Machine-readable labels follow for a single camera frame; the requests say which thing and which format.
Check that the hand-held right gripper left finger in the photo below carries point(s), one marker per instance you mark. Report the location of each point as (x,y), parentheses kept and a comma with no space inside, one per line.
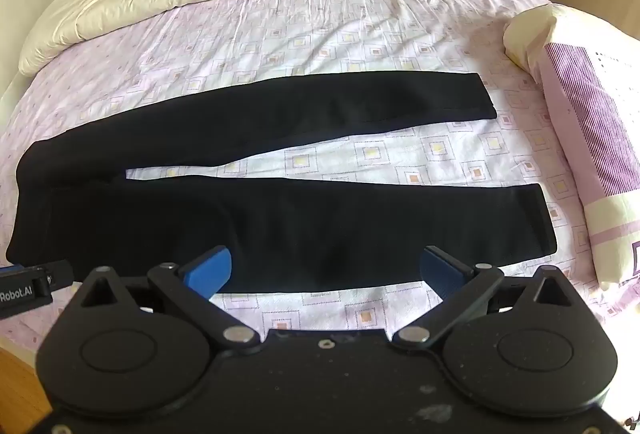
(207,271)

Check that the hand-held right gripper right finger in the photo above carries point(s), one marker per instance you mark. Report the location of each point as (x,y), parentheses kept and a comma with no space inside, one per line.
(442,273)

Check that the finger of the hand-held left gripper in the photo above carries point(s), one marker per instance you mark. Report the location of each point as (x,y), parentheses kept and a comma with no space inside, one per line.
(60,273)

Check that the black pants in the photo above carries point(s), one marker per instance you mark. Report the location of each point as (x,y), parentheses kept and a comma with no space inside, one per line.
(300,224)

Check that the purple patterned cream pillow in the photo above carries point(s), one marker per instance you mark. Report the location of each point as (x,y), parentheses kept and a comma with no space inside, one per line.
(590,114)

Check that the bed with pink patterned sheet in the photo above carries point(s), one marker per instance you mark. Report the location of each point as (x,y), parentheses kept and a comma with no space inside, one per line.
(350,39)

